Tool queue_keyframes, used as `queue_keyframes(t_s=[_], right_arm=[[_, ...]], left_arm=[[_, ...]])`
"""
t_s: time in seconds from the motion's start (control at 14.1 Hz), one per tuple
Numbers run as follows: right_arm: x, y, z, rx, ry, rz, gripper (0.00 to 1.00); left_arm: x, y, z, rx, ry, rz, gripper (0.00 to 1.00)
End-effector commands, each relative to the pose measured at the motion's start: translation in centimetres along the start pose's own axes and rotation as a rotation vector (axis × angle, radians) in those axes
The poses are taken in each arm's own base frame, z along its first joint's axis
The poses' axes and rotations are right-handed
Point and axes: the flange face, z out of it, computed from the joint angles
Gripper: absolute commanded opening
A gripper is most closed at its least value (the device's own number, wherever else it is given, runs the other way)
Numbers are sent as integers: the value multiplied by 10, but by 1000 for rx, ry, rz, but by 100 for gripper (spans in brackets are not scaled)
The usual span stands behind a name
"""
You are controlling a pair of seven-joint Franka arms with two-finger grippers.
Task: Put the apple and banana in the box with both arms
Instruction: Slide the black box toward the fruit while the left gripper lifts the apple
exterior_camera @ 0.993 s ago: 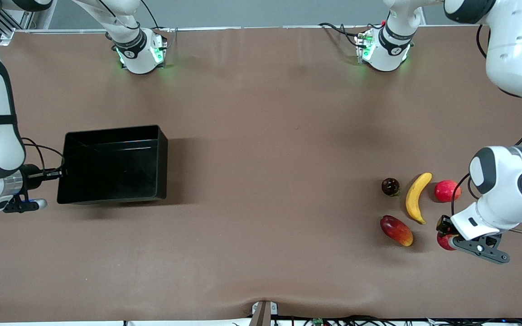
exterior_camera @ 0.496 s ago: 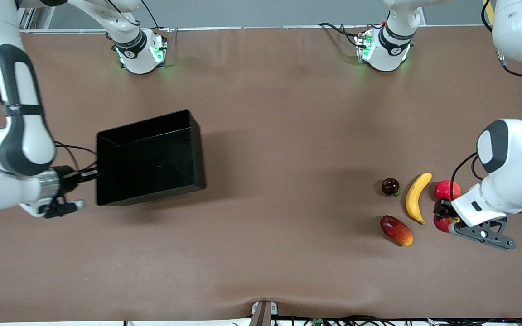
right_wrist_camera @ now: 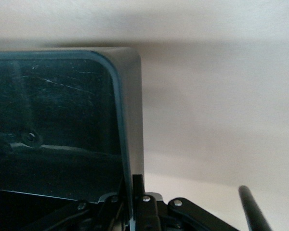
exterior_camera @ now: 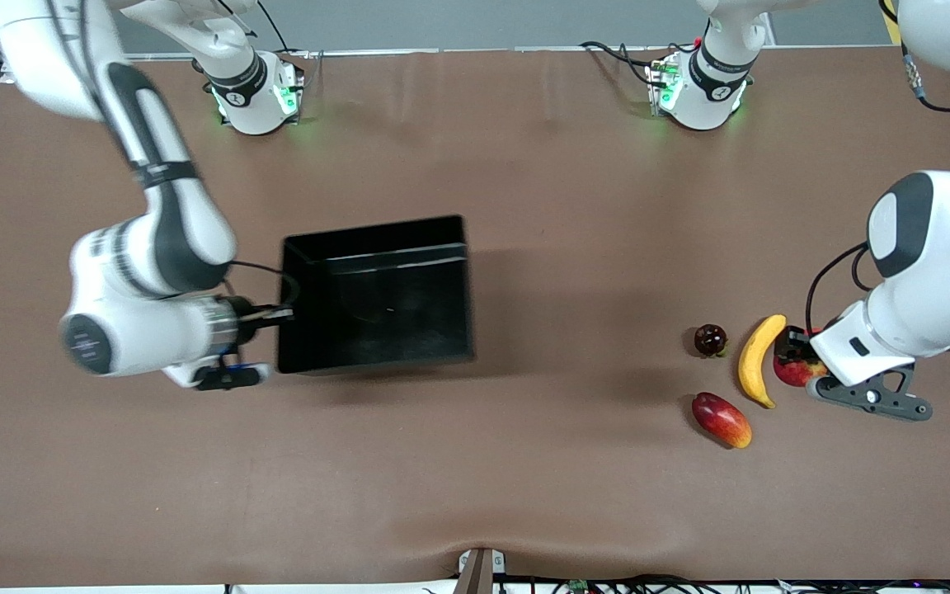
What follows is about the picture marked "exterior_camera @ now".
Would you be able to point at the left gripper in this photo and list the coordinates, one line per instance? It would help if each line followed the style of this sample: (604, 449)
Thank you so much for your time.
(792, 344)

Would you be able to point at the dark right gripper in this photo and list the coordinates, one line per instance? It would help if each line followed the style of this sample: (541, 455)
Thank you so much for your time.
(249, 322)

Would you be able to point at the red yellow apple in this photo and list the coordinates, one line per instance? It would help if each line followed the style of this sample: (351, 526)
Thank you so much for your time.
(795, 373)

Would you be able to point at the yellow banana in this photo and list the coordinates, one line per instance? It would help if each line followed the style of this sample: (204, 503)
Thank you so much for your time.
(754, 359)

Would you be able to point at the black plastic box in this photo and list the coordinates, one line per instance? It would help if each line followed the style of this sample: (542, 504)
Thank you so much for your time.
(376, 305)

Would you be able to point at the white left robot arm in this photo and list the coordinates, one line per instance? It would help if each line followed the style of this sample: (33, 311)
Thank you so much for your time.
(945, 247)

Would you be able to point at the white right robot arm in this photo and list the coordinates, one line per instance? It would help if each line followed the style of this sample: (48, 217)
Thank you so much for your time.
(170, 223)

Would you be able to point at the dark purple mangosteen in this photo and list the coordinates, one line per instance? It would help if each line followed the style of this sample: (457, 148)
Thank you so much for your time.
(710, 340)

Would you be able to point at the red yellow mango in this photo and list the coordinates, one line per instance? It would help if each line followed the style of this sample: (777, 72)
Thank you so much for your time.
(721, 421)

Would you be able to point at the metal camera post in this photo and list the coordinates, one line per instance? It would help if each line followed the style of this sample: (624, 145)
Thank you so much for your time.
(475, 577)

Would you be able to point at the aluminium table edge rail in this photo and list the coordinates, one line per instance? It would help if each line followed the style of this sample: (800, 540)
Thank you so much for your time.
(483, 50)

